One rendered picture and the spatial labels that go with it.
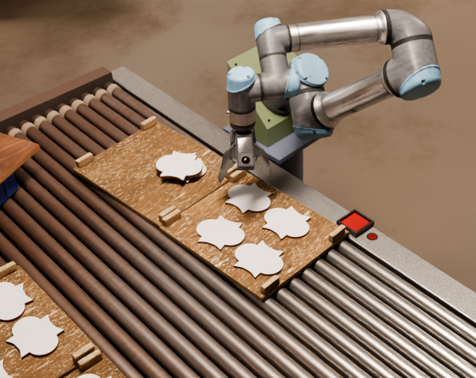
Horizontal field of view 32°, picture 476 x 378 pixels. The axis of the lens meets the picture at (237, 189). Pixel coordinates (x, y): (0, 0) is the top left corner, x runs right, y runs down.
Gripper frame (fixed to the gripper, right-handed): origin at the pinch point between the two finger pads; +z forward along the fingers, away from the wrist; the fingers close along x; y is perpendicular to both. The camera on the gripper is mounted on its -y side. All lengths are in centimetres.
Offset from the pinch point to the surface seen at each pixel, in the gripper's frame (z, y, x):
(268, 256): 6.7, -24.7, -4.0
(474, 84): 102, 195, -140
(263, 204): 6.9, -2.6, -4.8
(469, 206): 101, 95, -107
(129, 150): 8.2, 30.8, 35.0
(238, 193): 7.0, 3.2, 2.2
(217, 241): 6.9, -16.9, 9.4
